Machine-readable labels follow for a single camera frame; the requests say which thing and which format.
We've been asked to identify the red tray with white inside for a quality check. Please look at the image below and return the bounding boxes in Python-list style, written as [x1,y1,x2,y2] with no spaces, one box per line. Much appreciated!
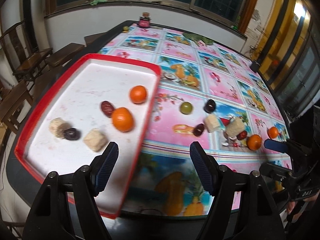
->
[14,53,162,219]

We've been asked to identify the pink perfume bottle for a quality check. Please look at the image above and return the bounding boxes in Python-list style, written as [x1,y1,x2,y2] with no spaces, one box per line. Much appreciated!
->
[139,12,151,28]

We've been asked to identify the dark purple plum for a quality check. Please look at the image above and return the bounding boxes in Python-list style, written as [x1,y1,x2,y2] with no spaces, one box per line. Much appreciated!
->
[204,99,217,113]

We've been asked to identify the beige puffed rice cake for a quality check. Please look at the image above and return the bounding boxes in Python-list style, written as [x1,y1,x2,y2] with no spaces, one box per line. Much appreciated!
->
[204,115,222,133]
[83,128,108,152]
[226,118,244,139]
[49,117,69,138]

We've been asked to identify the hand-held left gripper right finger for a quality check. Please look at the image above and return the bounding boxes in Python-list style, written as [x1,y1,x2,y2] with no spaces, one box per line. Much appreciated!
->
[189,141,285,240]

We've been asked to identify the yellow glass door cabinet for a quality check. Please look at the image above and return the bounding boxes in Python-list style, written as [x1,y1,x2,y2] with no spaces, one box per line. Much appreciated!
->
[252,0,320,110]

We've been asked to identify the green grape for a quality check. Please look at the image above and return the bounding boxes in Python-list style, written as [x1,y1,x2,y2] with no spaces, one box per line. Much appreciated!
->
[180,101,193,115]

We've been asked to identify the dark red jujube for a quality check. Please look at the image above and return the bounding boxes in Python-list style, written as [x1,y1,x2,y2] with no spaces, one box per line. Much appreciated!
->
[62,127,81,140]
[194,123,205,137]

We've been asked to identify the wooden chair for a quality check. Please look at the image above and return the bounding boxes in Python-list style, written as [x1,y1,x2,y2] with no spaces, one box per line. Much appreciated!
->
[0,80,34,134]
[45,42,84,68]
[0,21,53,80]

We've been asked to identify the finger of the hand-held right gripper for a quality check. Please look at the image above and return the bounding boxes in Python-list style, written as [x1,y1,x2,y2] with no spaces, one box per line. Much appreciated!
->
[264,138,291,153]
[259,163,293,181]

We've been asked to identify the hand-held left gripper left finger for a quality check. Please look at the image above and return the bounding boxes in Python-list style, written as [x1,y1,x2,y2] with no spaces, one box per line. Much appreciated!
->
[22,141,119,240]

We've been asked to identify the person's right hand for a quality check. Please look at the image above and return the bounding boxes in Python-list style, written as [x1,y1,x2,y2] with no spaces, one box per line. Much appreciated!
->
[286,199,299,216]

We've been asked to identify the green leaves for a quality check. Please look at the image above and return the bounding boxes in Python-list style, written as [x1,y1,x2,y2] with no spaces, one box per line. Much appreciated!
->
[182,32,214,45]

